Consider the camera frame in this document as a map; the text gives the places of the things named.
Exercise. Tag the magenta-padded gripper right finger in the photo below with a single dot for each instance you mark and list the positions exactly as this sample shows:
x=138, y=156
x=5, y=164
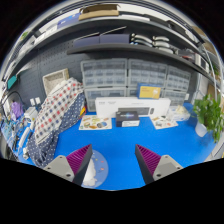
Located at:
x=166, y=165

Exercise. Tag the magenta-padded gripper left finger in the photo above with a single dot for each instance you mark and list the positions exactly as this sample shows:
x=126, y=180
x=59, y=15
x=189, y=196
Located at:
x=60, y=166

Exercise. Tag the navy white-dotted cloth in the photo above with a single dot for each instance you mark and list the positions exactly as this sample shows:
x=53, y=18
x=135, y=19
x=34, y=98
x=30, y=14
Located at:
x=43, y=150

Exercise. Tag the colourful sticker sheet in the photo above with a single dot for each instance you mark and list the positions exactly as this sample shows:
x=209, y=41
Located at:
x=95, y=122
x=164, y=122

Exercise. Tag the white and blue tissue box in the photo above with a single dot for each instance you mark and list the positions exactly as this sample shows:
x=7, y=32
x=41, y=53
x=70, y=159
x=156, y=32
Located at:
x=179, y=114

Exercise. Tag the white handheld appliance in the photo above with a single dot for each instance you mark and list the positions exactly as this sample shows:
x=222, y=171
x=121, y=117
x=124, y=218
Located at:
x=29, y=120

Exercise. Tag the red blue checkered cloth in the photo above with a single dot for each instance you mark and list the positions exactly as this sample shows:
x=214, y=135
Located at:
x=56, y=106

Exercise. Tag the small black box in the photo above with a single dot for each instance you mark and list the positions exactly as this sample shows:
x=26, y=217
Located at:
x=127, y=119

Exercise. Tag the green plant in white pot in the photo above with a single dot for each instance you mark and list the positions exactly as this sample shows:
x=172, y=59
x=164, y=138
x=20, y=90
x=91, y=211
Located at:
x=210, y=115

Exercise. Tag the purple fabric bundle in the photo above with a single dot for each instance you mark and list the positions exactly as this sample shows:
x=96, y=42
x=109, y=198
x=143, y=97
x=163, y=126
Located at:
x=16, y=110

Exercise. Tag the long white keyboard box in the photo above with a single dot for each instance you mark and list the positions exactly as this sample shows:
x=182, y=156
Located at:
x=106, y=106

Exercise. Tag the yellow and blue box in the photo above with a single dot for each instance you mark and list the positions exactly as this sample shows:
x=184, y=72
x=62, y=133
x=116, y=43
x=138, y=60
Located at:
x=150, y=91

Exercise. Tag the white woven basket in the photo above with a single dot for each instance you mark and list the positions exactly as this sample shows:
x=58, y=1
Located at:
x=55, y=80

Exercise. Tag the dark wall shelf unit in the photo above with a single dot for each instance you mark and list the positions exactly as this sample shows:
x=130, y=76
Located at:
x=133, y=48

